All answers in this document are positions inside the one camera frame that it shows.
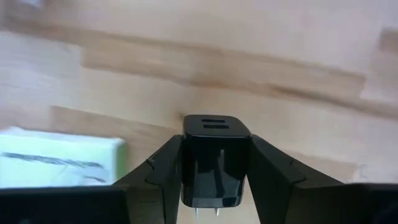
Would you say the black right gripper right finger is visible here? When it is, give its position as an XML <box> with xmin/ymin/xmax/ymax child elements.
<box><xmin>246</xmin><ymin>134</ymin><xmax>345</xmax><ymax>224</ymax></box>

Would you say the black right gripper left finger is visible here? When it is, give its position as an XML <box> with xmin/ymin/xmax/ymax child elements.
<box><xmin>113</xmin><ymin>134</ymin><xmax>183</xmax><ymax>224</ymax></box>

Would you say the black USB wall charger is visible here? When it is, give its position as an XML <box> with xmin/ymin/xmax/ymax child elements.
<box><xmin>180</xmin><ymin>114</ymin><xmax>252</xmax><ymax>217</ymax></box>

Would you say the white green acer box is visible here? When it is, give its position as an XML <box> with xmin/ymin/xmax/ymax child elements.
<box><xmin>0</xmin><ymin>126</ymin><xmax>128</xmax><ymax>190</ymax></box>

